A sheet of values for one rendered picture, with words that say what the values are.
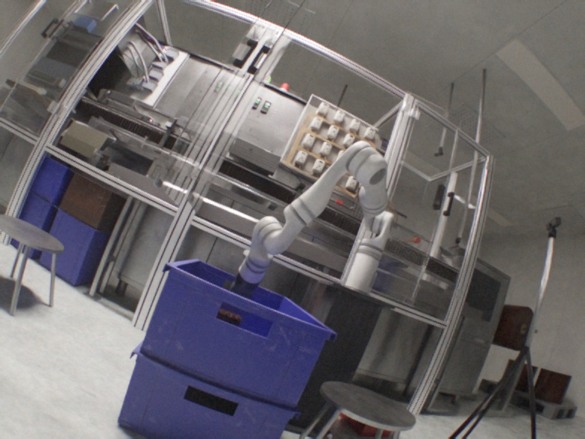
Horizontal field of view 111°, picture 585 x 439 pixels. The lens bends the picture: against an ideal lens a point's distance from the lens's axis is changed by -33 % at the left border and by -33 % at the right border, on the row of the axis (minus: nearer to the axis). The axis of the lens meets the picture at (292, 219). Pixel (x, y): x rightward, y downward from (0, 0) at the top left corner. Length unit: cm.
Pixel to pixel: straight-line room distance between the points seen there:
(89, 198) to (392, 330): 194
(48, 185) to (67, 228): 26
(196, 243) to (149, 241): 27
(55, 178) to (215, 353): 136
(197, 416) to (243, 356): 19
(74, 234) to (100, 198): 23
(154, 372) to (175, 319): 14
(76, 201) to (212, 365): 122
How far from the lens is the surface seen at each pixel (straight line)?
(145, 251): 176
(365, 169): 76
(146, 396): 74
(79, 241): 164
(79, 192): 168
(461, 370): 256
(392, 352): 210
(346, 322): 105
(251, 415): 74
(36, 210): 181
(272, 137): 211
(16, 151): 236
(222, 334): 66
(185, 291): 65
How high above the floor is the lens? 50
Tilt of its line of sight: 11 degrees up
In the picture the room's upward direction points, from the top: 23 degrees clockwise
